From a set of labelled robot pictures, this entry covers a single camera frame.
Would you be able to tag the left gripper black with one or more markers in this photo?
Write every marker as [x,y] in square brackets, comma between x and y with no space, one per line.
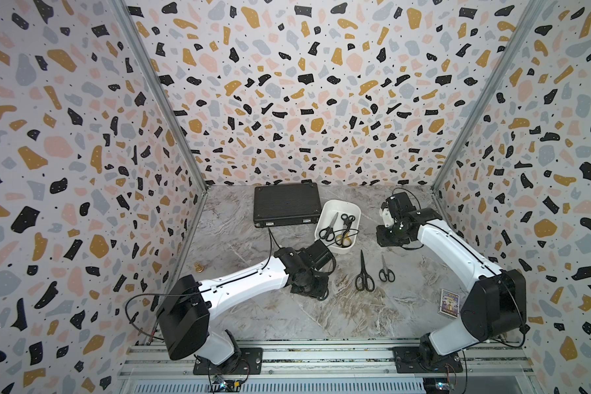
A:
[322,291]

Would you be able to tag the black handled steel scissors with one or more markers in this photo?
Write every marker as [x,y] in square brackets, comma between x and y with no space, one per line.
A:
[327,234]

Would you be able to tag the yellow handled scissors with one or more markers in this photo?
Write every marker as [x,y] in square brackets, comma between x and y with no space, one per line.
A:
[343,239]

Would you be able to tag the white plastic storage box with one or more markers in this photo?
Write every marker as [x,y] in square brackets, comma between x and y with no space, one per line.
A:
[338,226]

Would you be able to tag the long all-black scissors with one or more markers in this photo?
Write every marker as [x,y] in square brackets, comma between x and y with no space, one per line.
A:
[364,282]

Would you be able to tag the small black thin scissors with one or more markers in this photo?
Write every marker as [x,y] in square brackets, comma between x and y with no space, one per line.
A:
[385,273]

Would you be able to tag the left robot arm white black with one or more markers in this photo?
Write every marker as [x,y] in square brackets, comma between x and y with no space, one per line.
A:
[185,316]

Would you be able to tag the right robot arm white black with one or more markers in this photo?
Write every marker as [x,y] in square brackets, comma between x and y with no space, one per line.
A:
[496,299]

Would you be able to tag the black ribbed hard case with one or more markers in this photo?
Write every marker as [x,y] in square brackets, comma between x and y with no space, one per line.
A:
[286,205]

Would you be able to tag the colourful card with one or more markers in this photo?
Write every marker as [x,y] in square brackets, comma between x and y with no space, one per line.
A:
[450,303]

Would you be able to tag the small brass object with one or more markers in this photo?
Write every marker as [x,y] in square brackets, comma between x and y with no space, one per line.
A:
[198,268]

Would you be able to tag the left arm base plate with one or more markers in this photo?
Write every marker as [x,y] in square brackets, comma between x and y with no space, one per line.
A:
[245,361]

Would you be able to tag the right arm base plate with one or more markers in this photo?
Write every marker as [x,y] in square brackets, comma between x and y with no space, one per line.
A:
[412,360]

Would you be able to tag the aluminium mounting rail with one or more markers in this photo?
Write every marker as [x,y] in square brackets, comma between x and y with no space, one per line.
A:
[332,366]

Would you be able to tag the right corner aluminium post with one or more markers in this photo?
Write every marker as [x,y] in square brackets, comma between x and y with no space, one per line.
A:
[529,16]

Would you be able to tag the corner aluminium post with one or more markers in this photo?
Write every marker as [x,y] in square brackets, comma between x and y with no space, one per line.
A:
[529,16]
[127,27]

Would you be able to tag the left corner aluminium post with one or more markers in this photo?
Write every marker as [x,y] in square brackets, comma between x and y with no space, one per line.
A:
[127,27]

